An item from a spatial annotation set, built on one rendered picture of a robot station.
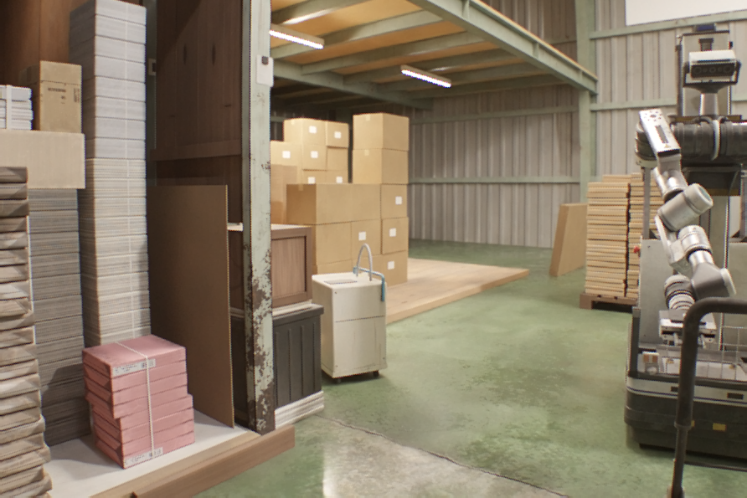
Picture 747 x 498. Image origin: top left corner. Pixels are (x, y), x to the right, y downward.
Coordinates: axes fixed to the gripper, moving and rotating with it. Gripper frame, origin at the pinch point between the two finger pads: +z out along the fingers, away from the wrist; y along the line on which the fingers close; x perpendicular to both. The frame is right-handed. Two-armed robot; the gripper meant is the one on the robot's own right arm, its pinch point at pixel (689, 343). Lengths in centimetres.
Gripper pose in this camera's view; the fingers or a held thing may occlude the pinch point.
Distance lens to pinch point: 155.3
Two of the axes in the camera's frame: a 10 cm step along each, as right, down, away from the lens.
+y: -9.1, -0.2, 4.1
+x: -1.4, -9.2, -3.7
